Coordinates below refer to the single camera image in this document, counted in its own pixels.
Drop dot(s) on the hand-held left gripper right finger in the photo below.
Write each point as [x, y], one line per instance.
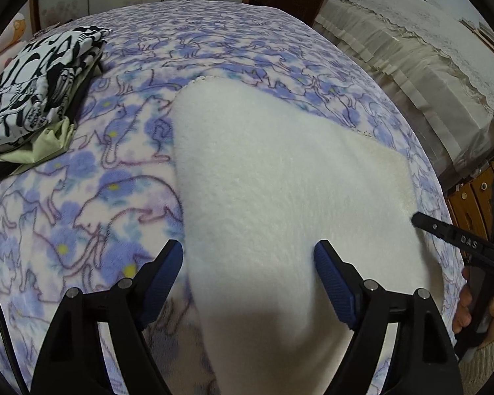
[335, 288]

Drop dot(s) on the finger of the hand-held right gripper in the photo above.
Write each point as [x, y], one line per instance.
[469, 242]

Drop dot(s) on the cream lace furniture cover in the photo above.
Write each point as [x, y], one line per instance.
[415, 49]

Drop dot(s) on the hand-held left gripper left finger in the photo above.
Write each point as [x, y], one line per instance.
[160, 286]

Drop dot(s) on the blue floral cat blanket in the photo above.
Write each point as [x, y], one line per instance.
[107, 197]

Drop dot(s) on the cartoon printed pink blanket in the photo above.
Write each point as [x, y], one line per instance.
[14, 33]

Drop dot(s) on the white fleece cardigan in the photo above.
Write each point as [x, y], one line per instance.
[280, 193]

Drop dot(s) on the light green folded garment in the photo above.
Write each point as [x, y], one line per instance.
[45, 144]

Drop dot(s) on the person's right hand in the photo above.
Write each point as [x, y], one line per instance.
[463, 300]

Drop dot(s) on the orange wooden cabinet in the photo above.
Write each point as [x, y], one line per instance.
[473, 201]

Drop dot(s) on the person's right forearm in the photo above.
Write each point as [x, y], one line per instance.
[490, 362]

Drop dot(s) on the black folded garment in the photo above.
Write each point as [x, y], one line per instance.
[0, 173]

